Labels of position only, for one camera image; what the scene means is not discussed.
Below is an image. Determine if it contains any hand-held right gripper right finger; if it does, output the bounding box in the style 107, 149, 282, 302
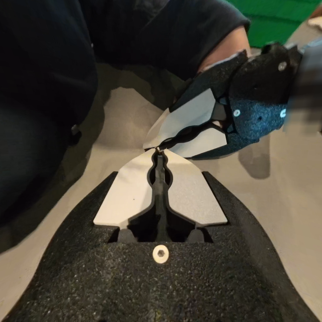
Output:
161, 150, 228, 231

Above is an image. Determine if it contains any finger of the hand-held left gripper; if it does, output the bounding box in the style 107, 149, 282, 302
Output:
158, 126, 229, 159
143, 88, 218, 151

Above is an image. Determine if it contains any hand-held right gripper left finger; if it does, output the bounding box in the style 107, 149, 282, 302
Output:
93, 148, 161, 231

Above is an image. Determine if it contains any grey desk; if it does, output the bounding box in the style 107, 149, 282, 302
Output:
0, 23, 322, 322

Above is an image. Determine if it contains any person's left hand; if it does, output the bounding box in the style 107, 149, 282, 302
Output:
197, 25, 251, 75

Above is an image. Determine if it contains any green storage bin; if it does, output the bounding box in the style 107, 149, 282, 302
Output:
226, 0, 318, 49

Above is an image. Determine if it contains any person's black printed hoodie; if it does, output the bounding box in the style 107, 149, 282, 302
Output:
0, 0, 99, 252

